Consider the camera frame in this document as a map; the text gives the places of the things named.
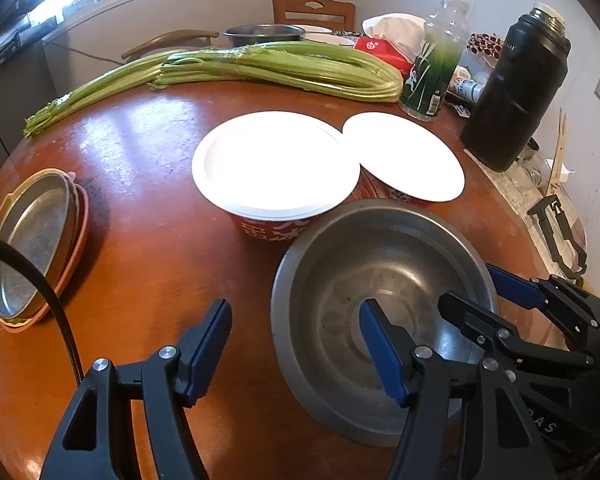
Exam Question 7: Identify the large steel bowl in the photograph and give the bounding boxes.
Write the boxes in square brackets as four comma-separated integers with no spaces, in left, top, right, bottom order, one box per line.
[270,198,501,449]

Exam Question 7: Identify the small red paper bowl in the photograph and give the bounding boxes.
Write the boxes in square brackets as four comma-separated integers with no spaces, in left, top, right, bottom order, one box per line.
[342,112,465,207]

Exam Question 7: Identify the steel pan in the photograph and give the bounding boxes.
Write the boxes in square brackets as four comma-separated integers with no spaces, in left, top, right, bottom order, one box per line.
[0,171,79,320]

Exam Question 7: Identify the large red paper bowl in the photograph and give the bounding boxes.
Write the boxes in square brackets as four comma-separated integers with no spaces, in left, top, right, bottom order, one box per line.
[192,110,361,242]

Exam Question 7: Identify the black clip tool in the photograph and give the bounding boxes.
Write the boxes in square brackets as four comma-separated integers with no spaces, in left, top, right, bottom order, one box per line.
[526,193,589,281]

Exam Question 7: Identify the wooden clothespin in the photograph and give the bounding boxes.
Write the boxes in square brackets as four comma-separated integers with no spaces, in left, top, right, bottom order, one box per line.
[546,108,567,195]

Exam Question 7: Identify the black thermos flask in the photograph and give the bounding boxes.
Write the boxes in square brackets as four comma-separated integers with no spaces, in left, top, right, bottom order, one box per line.
[460,2,571,172]

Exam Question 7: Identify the small white bottle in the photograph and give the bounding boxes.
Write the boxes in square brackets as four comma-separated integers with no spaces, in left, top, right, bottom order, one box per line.
[448,65,486,104]

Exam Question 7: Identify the green label plastic bottle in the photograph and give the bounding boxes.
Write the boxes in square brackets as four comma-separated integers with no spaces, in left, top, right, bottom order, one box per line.
[399,0,470,122]

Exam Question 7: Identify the red tissue pack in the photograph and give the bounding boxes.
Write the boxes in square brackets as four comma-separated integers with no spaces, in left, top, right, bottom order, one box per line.
[354,13,426,79]

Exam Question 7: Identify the thick celery bunch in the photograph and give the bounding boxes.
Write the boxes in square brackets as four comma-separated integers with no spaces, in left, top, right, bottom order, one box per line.
[151,41,403,103]

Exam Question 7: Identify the white ceramic food bowl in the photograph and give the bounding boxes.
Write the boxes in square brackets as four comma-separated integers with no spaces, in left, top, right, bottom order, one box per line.
[300,24,355,48]

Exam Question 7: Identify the wooden chair with slats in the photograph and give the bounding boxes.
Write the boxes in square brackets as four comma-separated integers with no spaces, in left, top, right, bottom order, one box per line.
[272,0,355,32]

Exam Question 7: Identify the long celery bunch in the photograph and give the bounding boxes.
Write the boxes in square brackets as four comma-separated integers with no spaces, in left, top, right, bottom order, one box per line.
[22,49,184,138]

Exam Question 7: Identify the small steel bowl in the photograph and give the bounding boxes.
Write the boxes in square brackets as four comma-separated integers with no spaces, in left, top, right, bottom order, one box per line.
[223,24,306,47]

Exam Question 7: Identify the curved wooden armchair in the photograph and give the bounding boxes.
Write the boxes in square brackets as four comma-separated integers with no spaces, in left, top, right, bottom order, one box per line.
[121,29,220,63]

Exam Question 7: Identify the black cable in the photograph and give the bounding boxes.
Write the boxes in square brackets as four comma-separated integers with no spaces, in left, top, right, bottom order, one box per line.
[0,227,86,386]

